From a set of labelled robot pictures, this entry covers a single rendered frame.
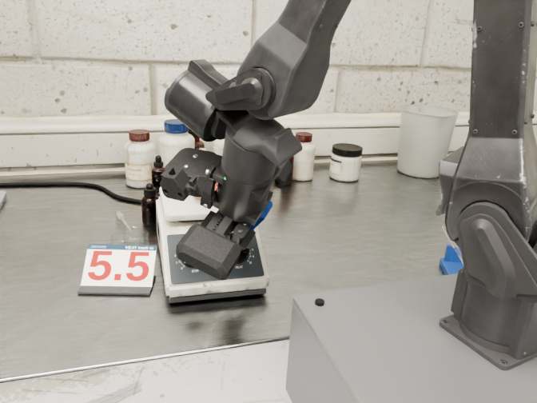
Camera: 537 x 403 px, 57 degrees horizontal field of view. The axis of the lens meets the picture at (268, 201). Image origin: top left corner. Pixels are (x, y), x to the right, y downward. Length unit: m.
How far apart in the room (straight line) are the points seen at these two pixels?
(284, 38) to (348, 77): 0.82
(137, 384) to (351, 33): 0.95
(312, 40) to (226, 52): 0.73
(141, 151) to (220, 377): 0.57
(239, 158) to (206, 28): 0.68
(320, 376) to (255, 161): 0.20
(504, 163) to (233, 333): 0.35
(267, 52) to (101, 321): 0.36
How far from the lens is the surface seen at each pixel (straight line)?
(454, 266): 0.77
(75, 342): 0.59
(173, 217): 0.65
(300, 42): 0.43
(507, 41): 0.37
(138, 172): 1.00
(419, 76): 1.35
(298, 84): 0.43
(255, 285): 0.63
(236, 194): 0.51
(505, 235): 0.37
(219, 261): 0.50
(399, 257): 0.79
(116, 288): 0.66
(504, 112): 0.37
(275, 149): 0.45
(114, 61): 1.12
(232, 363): 0.54
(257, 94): 0.43
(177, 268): 0.62
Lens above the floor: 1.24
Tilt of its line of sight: 21 degrees down
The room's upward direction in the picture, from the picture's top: 3 degrees clockwise
